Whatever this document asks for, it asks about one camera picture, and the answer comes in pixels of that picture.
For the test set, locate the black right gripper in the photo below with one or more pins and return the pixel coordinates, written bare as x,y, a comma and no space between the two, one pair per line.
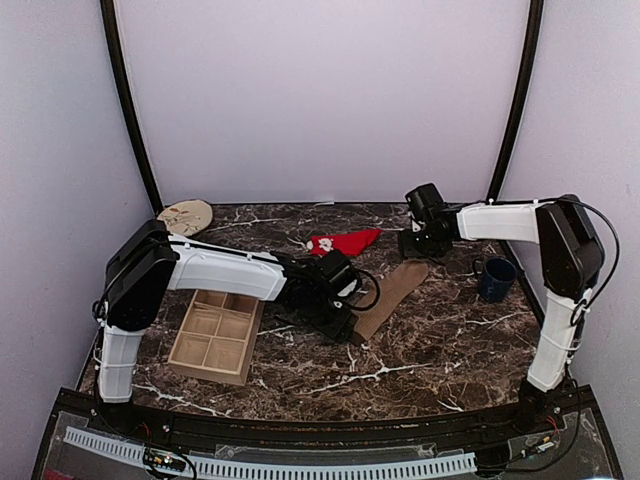
408,247

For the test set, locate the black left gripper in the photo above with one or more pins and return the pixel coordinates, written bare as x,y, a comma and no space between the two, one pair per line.
338,329

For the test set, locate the tan ribbed sock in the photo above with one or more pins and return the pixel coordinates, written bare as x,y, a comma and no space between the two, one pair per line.
394,288

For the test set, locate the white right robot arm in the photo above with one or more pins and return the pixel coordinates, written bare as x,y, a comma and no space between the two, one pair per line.
571,255

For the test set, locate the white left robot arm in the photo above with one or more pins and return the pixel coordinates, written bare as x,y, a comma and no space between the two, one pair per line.
154,261

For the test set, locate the red patterned sock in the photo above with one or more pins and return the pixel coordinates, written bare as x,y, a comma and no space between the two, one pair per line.
351,244

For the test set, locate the dark blue mug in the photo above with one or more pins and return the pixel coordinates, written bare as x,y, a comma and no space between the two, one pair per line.
495,276

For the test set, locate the wooden compartment tray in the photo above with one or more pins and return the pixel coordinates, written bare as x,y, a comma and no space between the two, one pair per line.
217,337

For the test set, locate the small green circuit board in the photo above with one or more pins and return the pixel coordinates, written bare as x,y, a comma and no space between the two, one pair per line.
160,459

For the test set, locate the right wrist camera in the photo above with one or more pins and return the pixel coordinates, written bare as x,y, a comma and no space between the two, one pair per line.
424,201

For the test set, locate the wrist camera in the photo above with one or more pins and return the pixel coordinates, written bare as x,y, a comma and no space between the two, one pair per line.
340,274
424,201

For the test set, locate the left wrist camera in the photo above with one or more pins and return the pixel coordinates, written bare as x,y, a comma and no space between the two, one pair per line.
340,274

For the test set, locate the white slotted cable duct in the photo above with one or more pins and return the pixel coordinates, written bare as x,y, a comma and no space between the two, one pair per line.
234,462

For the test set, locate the right black frame post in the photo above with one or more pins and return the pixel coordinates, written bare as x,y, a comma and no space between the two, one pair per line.
521,89

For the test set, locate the black frame post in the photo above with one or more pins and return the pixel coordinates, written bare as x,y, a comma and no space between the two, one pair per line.
521,89
128,109

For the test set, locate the black front rail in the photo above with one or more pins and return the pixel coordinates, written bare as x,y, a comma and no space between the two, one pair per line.
481,428

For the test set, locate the left black frame post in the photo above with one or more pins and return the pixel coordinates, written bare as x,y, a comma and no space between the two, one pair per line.
128,109

